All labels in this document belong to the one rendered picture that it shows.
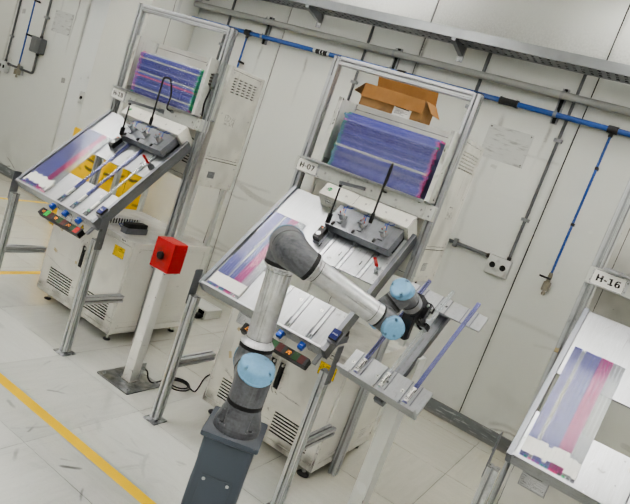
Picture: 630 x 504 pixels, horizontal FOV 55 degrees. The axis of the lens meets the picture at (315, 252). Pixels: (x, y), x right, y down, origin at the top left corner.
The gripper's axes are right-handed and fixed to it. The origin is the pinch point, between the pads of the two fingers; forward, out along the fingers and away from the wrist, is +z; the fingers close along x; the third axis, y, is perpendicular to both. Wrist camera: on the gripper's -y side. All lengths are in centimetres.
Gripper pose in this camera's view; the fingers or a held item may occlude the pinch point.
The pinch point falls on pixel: (422, 330)
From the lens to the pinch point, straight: 232.5
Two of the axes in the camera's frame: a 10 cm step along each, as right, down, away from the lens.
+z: 3.8, 4.6, 8.0
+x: -7.4, -3.7, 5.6
